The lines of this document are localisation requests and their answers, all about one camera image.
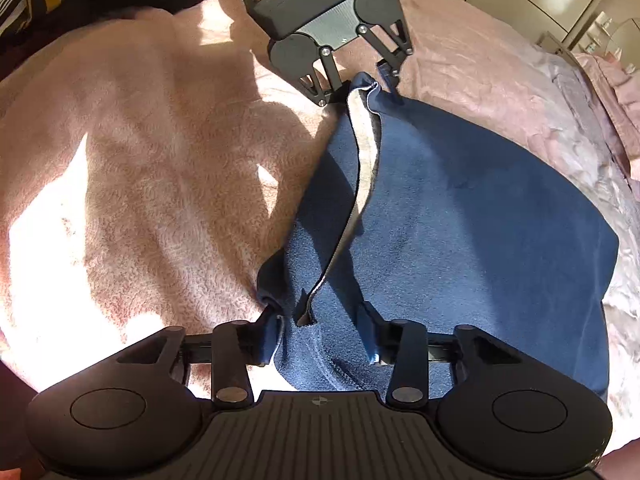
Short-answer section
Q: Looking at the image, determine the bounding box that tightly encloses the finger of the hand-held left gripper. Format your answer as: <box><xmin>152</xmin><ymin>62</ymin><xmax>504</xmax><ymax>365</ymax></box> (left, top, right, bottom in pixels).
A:
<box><xmin>356</xmin><ymin>17</ymin><xmax>417</xmax><ymax>93</ymax></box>
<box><xmin>299</xmin><ymin>47</ymin><xmax>351</xmax><ymax>107</ymax></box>

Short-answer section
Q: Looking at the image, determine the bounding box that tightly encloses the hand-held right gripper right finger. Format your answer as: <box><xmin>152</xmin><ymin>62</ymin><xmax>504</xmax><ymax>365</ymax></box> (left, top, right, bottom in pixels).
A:
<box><xmin>357</xmin><ymin>301</ymin><xmax>520</xmax><ymax>407</ymax></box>

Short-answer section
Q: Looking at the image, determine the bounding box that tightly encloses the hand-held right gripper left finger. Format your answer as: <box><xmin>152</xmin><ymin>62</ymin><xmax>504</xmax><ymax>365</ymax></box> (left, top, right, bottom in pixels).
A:
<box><xmin>115</xmin><ymin>309</ymin><xmax>283</xmax><ymax>408</ymax></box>

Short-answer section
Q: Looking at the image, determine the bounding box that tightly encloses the blue sweatshirt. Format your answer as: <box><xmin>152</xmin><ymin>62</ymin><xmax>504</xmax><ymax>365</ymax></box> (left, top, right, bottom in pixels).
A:
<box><xmin>256</xmin><ymin>72</ymin><xmax>617</xmax><ymax>403</ymax></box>

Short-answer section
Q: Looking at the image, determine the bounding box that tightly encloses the pink grey bed blanket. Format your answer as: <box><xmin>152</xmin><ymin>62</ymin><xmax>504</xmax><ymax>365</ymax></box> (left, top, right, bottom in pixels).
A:
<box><xmin>0</xmin><ymin>0</ymin><xmax>640</xmax><ymax>480</ymax></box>

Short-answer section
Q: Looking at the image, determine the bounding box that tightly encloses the pink folded blanket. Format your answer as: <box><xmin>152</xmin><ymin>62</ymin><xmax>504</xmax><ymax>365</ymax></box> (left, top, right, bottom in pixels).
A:
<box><xmin>575</xmin><ymin>52</ymin><xmax>640</xmax><ymax>181</ymax></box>

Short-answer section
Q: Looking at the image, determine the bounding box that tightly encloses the oval mirror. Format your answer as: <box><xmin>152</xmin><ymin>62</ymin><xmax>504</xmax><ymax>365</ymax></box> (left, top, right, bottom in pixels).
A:
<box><xmin>607</xmin><ymin>17</ymin><xmax>640</xmax><ymax>58</ymax></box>

